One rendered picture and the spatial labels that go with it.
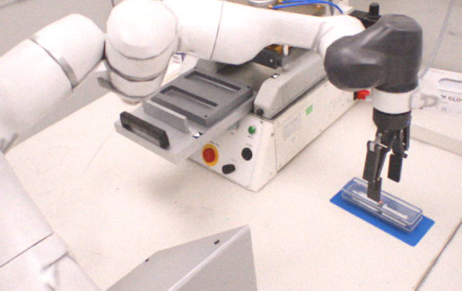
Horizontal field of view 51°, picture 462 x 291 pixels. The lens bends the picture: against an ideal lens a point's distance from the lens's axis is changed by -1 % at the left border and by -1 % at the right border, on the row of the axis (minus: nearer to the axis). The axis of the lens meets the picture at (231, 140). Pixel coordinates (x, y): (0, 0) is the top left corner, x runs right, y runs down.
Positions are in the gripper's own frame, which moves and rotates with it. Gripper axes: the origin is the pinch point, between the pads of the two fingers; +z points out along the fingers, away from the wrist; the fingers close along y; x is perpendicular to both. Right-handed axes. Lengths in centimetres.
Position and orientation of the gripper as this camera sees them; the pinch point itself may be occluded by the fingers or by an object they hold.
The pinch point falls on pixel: (384, 180)
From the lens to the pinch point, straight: 115.9
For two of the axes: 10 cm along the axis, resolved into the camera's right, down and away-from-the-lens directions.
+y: -7.1, 4.8, -5.1
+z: 1.1, 7.9, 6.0
